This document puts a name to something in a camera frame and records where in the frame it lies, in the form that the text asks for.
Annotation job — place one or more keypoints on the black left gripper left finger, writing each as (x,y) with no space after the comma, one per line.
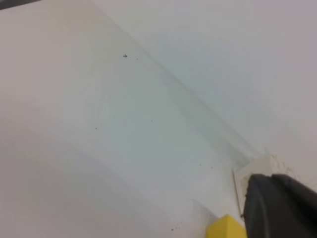
(268,212)

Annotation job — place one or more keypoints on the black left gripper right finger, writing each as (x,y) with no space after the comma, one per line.
(303,198)

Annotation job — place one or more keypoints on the white test tube rack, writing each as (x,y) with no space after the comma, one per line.
(267,165)

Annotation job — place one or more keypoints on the yellow cube block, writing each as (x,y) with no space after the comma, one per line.
(225,227)

